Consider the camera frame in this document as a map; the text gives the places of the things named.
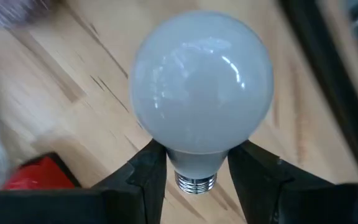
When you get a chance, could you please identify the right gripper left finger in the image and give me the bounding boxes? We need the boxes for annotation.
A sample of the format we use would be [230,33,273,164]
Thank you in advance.
[0,138,168,224]

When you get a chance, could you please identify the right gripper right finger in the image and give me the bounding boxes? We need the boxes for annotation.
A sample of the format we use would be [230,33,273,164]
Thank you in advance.
[227,139,358,224]

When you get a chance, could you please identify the white lightbulb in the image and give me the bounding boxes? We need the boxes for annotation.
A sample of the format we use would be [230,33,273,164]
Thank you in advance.
[129,10,275,195]

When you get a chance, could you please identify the red stapler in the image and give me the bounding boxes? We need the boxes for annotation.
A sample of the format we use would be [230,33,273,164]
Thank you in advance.
[1,151,82,191]

